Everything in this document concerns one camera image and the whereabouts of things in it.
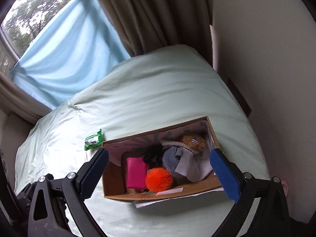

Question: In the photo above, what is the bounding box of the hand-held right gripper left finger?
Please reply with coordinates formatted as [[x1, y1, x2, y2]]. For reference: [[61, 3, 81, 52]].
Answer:
[[28, 148, 109, 237]]

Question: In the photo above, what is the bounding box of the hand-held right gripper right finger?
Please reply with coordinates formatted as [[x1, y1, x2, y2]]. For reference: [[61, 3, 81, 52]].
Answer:
[[209, 149, 290, 237]]

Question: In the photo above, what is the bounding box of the cardboard box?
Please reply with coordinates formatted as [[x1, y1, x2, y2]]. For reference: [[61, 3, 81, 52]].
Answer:
[[102, 116, 226, 209]]

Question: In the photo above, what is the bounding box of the light grey cleaning cloth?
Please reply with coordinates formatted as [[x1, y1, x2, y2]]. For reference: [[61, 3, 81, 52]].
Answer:
[[173, 149, 213, 181]]

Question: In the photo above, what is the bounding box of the pink zip pouch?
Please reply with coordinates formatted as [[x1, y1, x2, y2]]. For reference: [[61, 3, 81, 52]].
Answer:
[[126, 157, 149, 189]]

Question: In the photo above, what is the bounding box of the brown plush toy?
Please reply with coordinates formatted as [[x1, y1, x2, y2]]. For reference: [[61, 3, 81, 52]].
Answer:
[[181, 134, 206, 152]]

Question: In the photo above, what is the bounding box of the dark grey fuzzy sock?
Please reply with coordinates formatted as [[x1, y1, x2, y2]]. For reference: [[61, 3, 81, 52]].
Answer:
[[162, 146, 184, 176]]

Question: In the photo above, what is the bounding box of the pale fleece-lined sock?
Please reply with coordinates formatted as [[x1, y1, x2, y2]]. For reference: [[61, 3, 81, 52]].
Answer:
[[160, 139, 198, 155]]

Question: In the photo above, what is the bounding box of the black fluffy item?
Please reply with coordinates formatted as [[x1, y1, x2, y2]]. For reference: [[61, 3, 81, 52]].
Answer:
[[142, 144, 164, 166]]

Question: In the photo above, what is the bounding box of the orange fluffy pompom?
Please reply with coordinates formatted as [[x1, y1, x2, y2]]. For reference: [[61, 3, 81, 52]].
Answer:
[[145, 168, 174, 193]]

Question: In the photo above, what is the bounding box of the green wipes packet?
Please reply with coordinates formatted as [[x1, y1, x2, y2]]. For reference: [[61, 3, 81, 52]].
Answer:
[[84, 129, 103, 151]]

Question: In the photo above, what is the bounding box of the pale green bed sheet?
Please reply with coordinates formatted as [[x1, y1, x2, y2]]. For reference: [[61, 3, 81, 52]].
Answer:
[[13, 44, 271, 237]]

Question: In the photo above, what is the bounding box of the narrow beige curtain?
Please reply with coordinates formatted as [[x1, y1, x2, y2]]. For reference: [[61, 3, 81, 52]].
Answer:
[[0, 73, 54, 125]]

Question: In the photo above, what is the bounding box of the light blue hanging sheet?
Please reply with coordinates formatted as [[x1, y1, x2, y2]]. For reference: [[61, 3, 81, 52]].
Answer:
[[9, 0, 132, 110]]

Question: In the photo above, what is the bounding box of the wide beige curtain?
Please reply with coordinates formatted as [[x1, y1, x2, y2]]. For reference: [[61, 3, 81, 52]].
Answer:
[[85, 0, 216, 58]]

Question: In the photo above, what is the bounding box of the tree outside window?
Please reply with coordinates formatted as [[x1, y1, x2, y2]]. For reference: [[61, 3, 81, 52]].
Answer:
[[4, 0, 75, 48]]

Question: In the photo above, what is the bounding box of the window with white frame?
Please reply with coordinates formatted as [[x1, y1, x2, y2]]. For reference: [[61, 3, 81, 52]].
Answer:
[[0, 0, 85, 80]]

